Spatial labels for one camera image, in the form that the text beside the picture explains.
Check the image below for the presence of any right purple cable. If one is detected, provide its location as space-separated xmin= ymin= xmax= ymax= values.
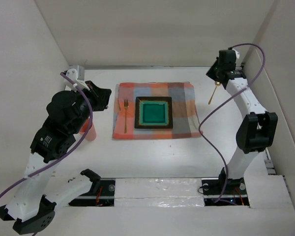
xmin=198 ymin=43 xmax=266 ymax=204

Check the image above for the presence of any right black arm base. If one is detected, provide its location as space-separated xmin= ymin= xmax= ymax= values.
xmin=198 ymin=168 xmax=250 ymax=206

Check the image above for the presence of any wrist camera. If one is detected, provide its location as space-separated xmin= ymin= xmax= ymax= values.
xmin=233 ymin=49 xmax=240 ymax=59
xmin=64 ymin=65 xmax=89 ymax=90

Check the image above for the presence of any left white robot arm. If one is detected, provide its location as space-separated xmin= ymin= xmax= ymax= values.
xmin=0 ymin=81 xmax=112 ymax=235

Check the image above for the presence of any green square plate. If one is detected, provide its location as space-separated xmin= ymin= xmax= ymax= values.
xmin=134 ymin=96 xmax=173 ymax=129

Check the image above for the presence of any pink plastic cup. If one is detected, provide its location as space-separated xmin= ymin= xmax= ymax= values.
xmin=79 ymin=118 xmax=96 ymax=141

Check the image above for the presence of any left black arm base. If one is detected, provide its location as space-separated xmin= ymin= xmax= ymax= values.
xmin=69 ymin=169 xmax=116 ymax=207

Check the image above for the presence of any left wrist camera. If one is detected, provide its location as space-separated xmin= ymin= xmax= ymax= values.
xmin=64 ymin=65 xmax=89 ymax=90

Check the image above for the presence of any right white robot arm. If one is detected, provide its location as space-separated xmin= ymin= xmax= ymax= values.
xmin=206 ymin=49 xmax=278 ymax=194

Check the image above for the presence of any orange blue checkered cloth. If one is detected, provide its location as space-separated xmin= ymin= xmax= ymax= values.
xmin=112 ymin=82 xmax=201 ymax=140

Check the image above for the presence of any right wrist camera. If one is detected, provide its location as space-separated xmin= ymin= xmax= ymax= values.
xmin=233 ymin=49 xmax=240 ymax=59

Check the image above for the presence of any gold fork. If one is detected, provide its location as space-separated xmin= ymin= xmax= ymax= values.
xmin=124 ymin=99 xmax=129 ymax=134

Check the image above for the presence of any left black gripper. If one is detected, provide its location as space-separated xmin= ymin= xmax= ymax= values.
xmin=70 ymin=80 xmax=113 ymax=133

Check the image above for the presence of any gold spoon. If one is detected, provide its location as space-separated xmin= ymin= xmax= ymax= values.
xmin=208 ymin=81 xmax=221 ymax=105

